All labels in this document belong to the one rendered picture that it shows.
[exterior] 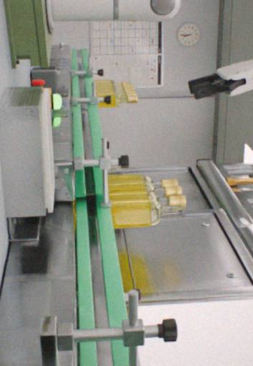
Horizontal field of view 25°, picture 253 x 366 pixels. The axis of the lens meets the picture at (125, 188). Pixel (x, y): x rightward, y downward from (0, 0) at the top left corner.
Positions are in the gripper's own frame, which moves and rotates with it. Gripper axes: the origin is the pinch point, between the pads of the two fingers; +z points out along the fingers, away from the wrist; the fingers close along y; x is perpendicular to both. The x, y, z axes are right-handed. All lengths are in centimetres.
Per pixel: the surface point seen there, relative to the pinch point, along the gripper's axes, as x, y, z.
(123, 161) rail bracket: -9.5, -7.3, 21.3
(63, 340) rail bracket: -6, -71, 34
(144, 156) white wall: -230, 591, 1
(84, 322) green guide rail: -18, -52, 34
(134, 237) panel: -37.6, 9.7, 24.6
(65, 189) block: -12.1, -7.1, 35.9
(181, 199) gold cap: -27.2, 2.5, 10.1
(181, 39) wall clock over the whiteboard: -96, 587, -82
